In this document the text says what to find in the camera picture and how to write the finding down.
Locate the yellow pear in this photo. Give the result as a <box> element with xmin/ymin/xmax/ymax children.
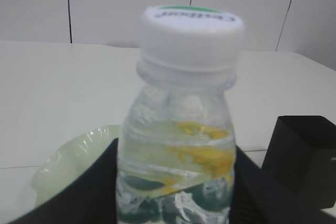
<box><xmin>160</xmin><ymin>122</ymin><xmax>236</xmax><ymax>195</ymax></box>

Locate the green wavy glass plate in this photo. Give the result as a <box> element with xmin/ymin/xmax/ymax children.
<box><xmin>30</xmin><ymin>125</ymin><xmax>120</xmax><ymax>207</ymax></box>

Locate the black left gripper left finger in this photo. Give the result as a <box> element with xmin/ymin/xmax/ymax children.
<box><xmin>1</xmin><ymin>138</ymin><xmax>118</xmax><ymax>223</ymax></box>

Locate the clear plastic water bottle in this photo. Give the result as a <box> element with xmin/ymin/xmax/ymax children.
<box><xmin>115</xmin><ymin>6</ymin><xmax>244</xmax><ymax>223</ymax></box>

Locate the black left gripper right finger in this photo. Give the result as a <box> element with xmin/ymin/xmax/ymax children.
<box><xmin>228</xmin><ymin>147</ymin><xmax>335</xmax><ymax>223</ymax></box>

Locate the black square pen holder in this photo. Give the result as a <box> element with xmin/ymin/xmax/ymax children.
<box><xmin>262</xmin><ymin>115</ymin><xmax>335</xmax><ymax>209</ymax></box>

